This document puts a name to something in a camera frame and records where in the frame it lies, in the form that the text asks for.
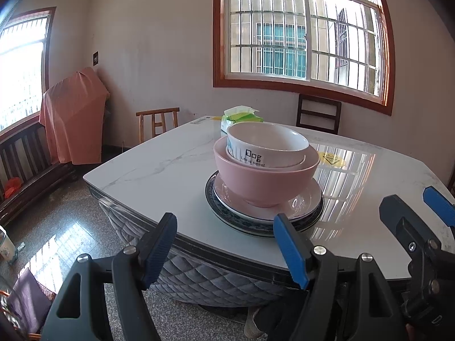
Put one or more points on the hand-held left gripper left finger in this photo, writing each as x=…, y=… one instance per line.
x=161, y=245

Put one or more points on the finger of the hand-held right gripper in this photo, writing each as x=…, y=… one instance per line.
x=400, y=216
x=439, y=204

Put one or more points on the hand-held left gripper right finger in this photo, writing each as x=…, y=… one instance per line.
x=289, y=252

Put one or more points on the white plate with red rose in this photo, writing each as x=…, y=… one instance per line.
x=309, y=199

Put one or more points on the black patterned plate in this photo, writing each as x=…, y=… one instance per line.
x=227, y=221

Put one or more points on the white and pink ribbed bowl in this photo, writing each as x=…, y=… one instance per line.
x=305, y=160

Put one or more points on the white bowl with blue stripes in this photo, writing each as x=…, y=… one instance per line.
x=270, y=149

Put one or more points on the grey quilted table skirt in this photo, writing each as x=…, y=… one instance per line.
x=213, y=284

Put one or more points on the person's leg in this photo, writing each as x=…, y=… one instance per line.
x=277, y=321

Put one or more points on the person's shoe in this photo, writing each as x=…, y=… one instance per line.
x=253, y=325

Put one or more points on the yellow round sticker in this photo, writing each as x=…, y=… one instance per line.
x=331, y=159

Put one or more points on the light wooden chair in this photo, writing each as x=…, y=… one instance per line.
x=156, y=113

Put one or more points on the white and yellow table label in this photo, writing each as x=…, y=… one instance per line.
x=206, y=120

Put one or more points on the purple cloth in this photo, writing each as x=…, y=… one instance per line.
x=28, y=302

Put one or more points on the green tissue pack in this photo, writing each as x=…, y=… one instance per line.
x=241, y=115

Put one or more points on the orange cloth cover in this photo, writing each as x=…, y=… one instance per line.
x=74, y=120

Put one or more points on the white container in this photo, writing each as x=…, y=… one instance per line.
x=6, y=247

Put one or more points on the red bag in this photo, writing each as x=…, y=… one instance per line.
x=12, y=187

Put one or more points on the dark wooden bench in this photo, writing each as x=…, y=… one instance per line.
x=28, y=156

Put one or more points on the large barred window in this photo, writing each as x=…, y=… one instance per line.
x=302, y=81

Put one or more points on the small barred window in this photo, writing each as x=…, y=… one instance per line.
x=21, y=71

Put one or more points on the black wall plaque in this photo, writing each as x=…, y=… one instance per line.
x=95, y=59

